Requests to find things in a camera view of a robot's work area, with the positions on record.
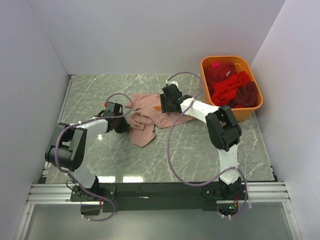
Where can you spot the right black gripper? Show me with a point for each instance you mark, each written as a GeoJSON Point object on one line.
{"type": "Point", "coordinates": [163, 101]}

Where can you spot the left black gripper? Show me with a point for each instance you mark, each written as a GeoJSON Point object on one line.
{"type": "Point", "coordinates": [125, 128]}

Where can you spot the pink t shirt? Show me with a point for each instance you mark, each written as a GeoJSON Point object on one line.
{"type": "Point", "coordinates": [145, 118]}

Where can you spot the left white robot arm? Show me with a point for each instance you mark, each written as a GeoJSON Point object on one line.
{"type": "Point", "coordinates": [66, 148]}

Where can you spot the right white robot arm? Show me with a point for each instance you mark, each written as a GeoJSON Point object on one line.
{"type": "Point", "coordinates": [223, 130]}

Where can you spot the bright red t shirt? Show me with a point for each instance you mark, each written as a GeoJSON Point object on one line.
{"type": "Point", "coordinates": [225, 91]}

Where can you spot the dark red t shirt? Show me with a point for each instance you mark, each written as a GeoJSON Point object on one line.
{"type": "Point", "coordinates": [221, 73]}

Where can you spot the magenta garment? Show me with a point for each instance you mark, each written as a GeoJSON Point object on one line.
{"type": "Point", "coordinates": [214, 65]}

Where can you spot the orange plastic basket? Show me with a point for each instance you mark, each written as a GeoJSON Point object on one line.
{"type": "Point", "coordinates": [241, 64]}

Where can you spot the maroon t shirt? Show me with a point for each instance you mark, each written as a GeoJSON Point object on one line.
{"type": "Point", "coordinates": [246, 96]}

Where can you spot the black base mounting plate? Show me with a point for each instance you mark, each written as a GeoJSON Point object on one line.
{"type": "Point", "coordinates": [161, 196]}

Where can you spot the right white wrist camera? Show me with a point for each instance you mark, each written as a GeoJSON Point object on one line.
{"type": "Point", "coordinates": [171, 82]}

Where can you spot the aluminium extrusion rail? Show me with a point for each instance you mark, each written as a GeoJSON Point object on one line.
{"type": "Point", "coordinates": [56, 194]}

